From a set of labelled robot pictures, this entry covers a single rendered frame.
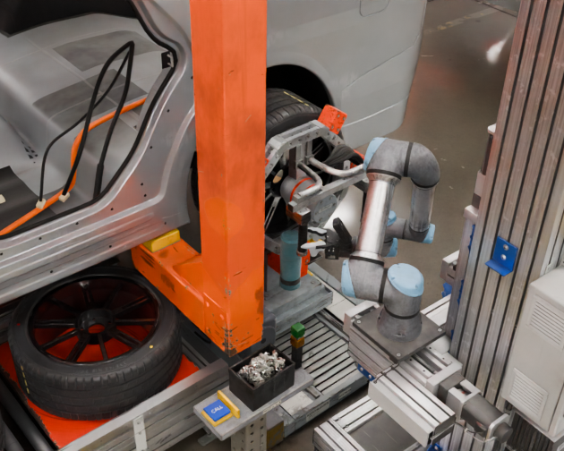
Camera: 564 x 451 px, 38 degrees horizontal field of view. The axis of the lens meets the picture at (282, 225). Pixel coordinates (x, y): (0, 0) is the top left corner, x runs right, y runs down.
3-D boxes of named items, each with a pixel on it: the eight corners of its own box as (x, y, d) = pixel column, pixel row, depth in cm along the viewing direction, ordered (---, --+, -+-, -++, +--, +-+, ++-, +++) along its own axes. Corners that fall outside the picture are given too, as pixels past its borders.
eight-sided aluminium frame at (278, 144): (336, 215, 365) (344, 106, 333) (346, 222, 361) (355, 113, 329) (238, 263, 337) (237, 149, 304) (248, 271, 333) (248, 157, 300)
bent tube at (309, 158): (337, 149, 333) (337, 127, 327) (370, 170, 322) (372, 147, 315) (303, 164, 324) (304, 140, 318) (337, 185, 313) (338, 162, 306)
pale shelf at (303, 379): (285, 357, 317) (285, 352, 315) (314, 383, 306) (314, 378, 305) (192, 412, 294) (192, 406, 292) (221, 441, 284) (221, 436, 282)
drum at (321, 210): (303, 193, 343) (304, 165, 335) (337, 216, 330) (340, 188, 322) (277, 205, 336) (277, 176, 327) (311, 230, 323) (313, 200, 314)
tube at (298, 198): (299, 165, 323) (300, 142, 317) (332, 188, 311) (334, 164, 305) (264, 181, 314) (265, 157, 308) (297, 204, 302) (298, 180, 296)
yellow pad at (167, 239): (162, 224, 340) (161, 215, 337) (181, 240, 332) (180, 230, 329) (133, 236, 333) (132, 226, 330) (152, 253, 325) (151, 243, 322)
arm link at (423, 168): (448, 140, 268) (435, 228, 307) (414, 135, 270) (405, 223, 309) (442, 166, 261) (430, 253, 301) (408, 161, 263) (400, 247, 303)
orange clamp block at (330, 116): (325, 127, 333) (335, 107, 331) (338, 135, 328) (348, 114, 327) (315, 123, 328) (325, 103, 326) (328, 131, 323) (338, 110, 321)
